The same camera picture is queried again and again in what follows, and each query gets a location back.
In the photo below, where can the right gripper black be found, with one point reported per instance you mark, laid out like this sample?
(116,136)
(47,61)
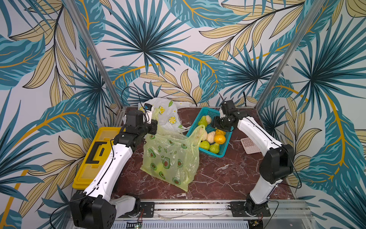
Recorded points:
(218,123)

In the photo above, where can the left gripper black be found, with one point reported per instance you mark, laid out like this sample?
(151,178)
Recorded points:
(153,125)

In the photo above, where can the white pear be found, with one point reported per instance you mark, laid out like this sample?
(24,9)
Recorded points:
(210,137)

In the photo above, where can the green avocado print plastic bag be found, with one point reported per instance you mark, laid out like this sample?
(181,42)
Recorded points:
(173,157)

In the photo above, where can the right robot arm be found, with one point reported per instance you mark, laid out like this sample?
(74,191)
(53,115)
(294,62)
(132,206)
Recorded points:
(278,159)

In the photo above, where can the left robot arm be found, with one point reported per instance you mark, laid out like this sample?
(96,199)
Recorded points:
(94,208)

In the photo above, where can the white lemon print plastic bags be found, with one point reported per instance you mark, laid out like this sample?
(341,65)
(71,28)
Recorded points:
(167,113)

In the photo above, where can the yellow plastic toolbox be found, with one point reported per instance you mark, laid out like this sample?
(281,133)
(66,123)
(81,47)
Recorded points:
(95,158)

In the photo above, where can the white calculator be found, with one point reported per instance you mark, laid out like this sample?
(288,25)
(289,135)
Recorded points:
(249,146)

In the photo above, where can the left metal corner post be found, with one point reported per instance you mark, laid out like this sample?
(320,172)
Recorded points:
(81,26)

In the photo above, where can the metal corner post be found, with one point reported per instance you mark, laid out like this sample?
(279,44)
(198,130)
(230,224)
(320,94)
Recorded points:
(308,19)
(81,26)

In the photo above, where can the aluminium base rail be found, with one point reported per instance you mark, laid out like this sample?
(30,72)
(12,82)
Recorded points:
(218,214)

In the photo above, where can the right metal corner post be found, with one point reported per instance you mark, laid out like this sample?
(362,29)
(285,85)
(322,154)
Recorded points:
(308,19)

